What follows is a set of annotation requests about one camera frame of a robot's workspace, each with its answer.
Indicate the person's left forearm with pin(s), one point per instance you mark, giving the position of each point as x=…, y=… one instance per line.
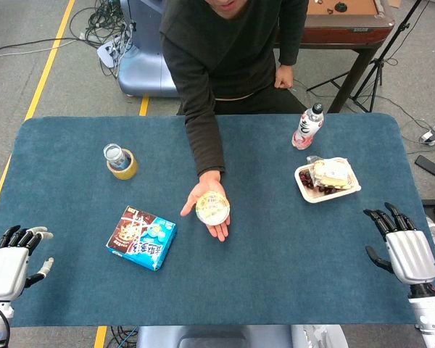
x=291, y=43

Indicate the blue grey machine base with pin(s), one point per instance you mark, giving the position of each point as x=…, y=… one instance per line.
x=145, y=65

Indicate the yellow tape roll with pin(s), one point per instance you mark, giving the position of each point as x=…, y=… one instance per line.
x=125, y=174

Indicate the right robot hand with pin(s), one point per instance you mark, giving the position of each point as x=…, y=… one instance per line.
x=411, y=253

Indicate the black phone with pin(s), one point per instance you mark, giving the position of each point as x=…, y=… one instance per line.
x=429, y=166

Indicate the brown pool table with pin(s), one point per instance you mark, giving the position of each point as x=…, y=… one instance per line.
x=348, y=25

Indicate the round snack cup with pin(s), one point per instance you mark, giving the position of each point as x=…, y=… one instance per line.
x=212, y=208

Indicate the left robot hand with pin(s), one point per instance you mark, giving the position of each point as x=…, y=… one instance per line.
x=5, y=270

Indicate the person's right hand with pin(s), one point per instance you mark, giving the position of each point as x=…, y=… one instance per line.
x=210, y=181

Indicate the person's left hand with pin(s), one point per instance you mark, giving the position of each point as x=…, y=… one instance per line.
x=284, y=77

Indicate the blue brown cookie box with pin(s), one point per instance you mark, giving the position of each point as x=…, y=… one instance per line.
x=141, y=237

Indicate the person's torso dark sweater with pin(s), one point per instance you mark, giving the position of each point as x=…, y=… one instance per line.
x=232, y=47

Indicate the black tripod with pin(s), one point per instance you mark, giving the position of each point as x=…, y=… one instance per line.
x=378, y=61

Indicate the grey robot torso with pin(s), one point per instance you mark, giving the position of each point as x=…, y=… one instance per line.
x=239, y=337

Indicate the beige food tray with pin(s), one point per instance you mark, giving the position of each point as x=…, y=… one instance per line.
x=311, y=194

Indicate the wrapped sandwich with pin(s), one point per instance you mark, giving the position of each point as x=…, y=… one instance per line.
x=333, y=174

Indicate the dark red cherries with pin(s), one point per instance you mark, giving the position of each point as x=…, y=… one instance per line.
x=305, y=179

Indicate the black small round object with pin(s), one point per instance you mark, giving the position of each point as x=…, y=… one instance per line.
x=340, y=6

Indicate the person's right forearm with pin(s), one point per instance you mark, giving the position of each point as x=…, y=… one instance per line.
x=204, y=145

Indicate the white drink bottle black cap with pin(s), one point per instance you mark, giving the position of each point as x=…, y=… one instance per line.
x=308, y=128

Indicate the clear glass jar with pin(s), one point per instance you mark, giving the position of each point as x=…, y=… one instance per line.
x=114, y=154

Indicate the blue table cloth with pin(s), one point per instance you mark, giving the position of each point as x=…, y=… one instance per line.
x=275, y=261

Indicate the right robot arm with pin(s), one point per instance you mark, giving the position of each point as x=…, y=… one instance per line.
x=427, y=311

